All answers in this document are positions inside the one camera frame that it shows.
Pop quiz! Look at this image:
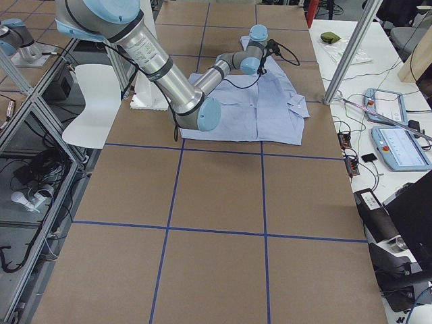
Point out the black printer device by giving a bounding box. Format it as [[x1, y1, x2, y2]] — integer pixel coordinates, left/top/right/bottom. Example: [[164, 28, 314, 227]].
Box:
[[354, 173, 431, 312]]

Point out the black office chair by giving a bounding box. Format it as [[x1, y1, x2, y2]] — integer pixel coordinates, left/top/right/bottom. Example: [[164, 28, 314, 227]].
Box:
[[376, 1, 431, 61]]

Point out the white power strip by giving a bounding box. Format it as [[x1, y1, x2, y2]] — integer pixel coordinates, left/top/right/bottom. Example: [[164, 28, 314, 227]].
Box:
[[11, 190, 53, 213]]

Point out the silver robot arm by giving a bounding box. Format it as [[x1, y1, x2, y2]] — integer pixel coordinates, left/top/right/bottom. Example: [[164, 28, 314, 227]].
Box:
[[55, 1, 268, 132]]

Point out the aluminium frame post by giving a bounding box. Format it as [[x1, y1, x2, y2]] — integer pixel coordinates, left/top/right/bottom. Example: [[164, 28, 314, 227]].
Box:
[[323, 0, 383, 105]]

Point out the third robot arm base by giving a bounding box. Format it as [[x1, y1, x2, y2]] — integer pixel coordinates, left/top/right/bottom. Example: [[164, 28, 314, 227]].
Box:
[[1, 18, 57, 68]]

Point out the green fabric pouch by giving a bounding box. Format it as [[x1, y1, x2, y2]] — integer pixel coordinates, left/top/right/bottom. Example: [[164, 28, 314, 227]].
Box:
[[320, 31, 341, 44]]

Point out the lower blue teach pendant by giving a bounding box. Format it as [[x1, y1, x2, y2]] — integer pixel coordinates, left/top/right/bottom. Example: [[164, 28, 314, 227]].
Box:
[[371, 126, 431, 171]]

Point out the wooden board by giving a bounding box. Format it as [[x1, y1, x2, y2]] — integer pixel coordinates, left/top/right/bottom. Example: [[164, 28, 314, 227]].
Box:
[[398, 27, 432, 83]]

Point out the clear plastic bag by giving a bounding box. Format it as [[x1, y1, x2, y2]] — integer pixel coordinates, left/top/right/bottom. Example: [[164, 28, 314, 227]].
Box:
[[321, 37, 373, 64]]

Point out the upper blue teach pendant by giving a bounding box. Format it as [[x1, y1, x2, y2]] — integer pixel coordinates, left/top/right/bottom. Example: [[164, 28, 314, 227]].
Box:
[[364, 88, 408, 126]]

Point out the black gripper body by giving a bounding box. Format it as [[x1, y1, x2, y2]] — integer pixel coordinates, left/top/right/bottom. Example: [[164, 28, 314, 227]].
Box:
[[257, 65, 267, 75]]

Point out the blue striped dress shirt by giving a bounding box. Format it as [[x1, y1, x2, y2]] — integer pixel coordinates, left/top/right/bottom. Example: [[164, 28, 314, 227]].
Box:
[[181, 57, 310, 145]]

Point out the blue teach pendant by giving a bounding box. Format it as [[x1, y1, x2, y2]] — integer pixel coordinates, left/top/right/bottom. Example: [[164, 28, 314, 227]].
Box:
[[371, 126, 431, 171], [364, 88, 408, 126]]

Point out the aluminium frame rail structure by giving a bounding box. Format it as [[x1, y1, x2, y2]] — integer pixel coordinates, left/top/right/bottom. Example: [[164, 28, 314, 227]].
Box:
[[1, 40, 92, 323]]

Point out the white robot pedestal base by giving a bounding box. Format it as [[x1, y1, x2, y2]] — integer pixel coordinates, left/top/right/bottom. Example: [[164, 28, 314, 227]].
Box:
[[130, 0, 168, 111]]

